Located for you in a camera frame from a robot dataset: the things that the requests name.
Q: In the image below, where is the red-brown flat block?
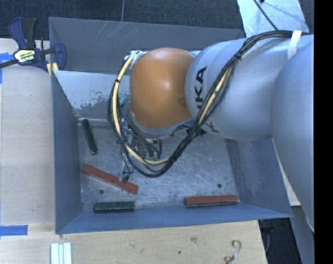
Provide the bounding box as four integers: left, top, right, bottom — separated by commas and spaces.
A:
184, 194, 240, 207
81, 163, 140, 195

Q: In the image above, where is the grey metal bin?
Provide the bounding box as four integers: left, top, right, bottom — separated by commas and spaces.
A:
48, 16, 294, 235

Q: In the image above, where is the dark green flat block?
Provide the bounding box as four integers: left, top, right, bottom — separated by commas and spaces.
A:
93, 201, 136, 213
80, 118, 99, 156

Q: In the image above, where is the pale wood flat board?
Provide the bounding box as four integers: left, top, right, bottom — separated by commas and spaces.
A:
0, 64, 57, 226

